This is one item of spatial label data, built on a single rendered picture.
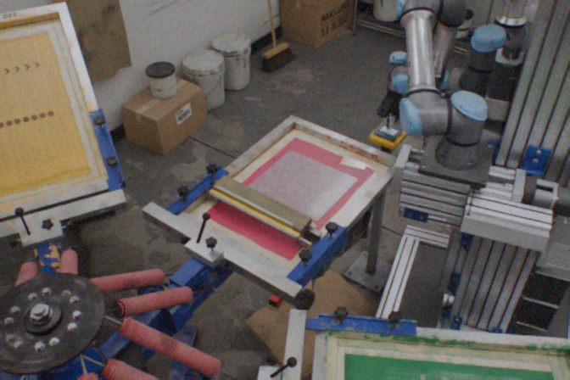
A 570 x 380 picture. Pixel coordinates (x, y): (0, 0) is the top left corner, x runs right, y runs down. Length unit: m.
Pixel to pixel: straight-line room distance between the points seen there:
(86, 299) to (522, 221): 1.32
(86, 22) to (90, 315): 2.57
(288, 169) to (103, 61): 1.92
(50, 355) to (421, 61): 1.37
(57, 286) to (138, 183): 2.35
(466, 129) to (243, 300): 1.68
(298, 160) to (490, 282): 0.97
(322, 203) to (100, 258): 1.66
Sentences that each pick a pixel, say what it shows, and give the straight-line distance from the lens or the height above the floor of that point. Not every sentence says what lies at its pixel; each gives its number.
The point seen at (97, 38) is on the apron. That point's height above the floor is 0.83.
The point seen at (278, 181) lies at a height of 0.96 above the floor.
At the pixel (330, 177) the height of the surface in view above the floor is 0.96.
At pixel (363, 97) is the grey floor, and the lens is 4.62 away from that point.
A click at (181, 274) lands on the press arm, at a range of 1.89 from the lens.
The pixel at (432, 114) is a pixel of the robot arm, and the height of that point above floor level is 1.46.
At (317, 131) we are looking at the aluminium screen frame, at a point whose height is 0.99.
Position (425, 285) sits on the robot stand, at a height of 0.21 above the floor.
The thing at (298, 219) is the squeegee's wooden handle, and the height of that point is 1.06.
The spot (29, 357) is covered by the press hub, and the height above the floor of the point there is 1.31.
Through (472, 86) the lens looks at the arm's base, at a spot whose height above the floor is 1.29.
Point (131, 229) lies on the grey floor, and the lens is 3.59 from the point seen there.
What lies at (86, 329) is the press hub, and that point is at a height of 1.31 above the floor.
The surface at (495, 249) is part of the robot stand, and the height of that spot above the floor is 0.75.
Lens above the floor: 2.46
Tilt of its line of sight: 42 degrees down
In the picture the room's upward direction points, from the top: 1 degrees counter-clockwise
